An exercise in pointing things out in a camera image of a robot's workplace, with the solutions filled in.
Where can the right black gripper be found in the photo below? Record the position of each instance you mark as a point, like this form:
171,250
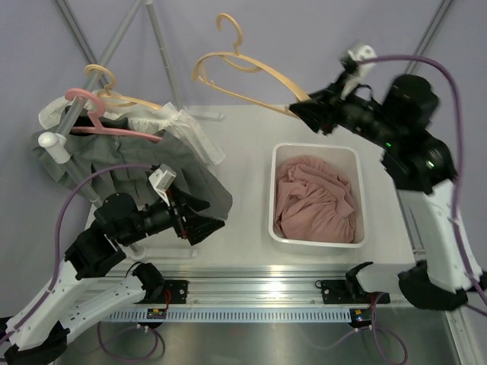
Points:
323,110

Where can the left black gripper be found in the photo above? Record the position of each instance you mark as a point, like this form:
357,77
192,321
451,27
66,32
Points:
198,226

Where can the pink skirt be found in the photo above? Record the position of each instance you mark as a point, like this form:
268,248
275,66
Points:
313,202

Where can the beige hanger front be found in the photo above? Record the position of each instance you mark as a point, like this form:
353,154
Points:
237,60

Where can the beige hanger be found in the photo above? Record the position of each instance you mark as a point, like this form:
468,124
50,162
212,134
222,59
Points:
237,60
113,98

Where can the grey skirt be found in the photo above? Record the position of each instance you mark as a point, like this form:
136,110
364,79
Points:
193,177

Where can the pink hanger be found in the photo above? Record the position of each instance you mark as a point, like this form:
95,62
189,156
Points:
95,114

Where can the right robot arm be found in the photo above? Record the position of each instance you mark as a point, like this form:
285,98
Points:
421,166

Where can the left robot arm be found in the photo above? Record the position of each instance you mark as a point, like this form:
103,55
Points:
42,331

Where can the white skirt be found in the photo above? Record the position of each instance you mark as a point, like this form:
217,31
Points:
181,136

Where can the beige hanger rear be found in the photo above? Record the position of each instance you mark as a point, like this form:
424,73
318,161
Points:
113,98

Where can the white plastic basket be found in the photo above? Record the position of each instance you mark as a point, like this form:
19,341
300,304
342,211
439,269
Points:
346,161

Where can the grey clothes rack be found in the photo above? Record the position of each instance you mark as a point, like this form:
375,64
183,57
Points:
55,142

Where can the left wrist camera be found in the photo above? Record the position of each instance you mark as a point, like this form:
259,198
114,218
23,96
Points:
161,180

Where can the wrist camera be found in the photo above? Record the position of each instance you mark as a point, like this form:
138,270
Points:
355,71
161,180

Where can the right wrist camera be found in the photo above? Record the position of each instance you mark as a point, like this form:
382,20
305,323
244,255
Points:
355,71

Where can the white slotted cable duct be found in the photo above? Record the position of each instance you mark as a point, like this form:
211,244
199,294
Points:
232,315

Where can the aluminium rail base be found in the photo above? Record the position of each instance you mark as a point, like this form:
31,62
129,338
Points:
257,286

